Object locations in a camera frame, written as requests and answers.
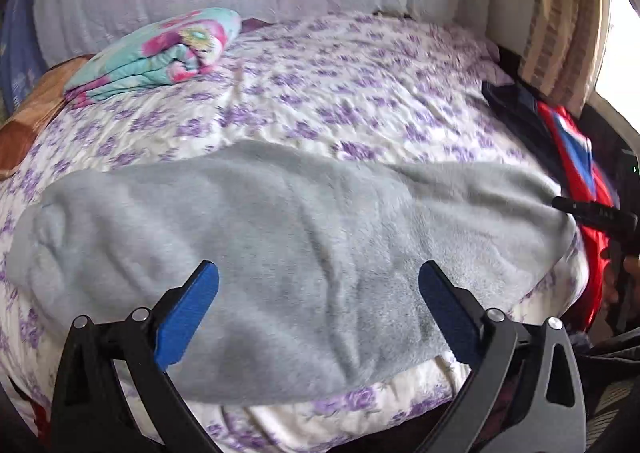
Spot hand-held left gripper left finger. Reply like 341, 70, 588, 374
50, 260, 221, 453

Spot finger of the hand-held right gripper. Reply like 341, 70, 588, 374
551, 196, 640, 240

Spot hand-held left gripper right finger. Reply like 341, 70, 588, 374
418, 260, 587, 453

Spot grey fleece pants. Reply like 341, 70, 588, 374
5, 140, 581, 406

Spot person's right hand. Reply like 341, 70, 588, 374
599, 245, 640, 321

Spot red and blue jacket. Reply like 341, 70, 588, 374
537, 102, 618, 331

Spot window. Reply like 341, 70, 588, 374
592, 0, 640, 144

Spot black garment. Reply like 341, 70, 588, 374
481, 80, 556, 159

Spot beige checked curtain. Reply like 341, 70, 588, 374
520, 0, 613, 106

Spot red patterned cloth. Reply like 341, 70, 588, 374
10, 383, 53, 449

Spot dark striped cloth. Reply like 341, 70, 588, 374
582, 333, 640, 453

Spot brown cushion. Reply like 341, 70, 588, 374
0, 56, 93, 179

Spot purple floral bedspread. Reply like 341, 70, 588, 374
0, 13, 591, 451

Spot turquoise floral blanket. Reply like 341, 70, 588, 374
64, 7, 243, 109

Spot blue printed cloth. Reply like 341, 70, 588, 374
0, 0, 48, 119

